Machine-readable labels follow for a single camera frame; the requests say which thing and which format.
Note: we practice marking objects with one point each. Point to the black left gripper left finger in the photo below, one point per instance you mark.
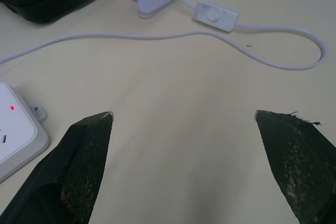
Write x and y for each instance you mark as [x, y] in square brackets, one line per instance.
[78, 166]

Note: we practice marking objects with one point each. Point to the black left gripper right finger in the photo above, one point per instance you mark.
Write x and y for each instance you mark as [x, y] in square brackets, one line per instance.
[296, 166]

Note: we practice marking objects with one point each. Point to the white power strip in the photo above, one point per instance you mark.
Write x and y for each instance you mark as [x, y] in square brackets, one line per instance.
[15, 134]

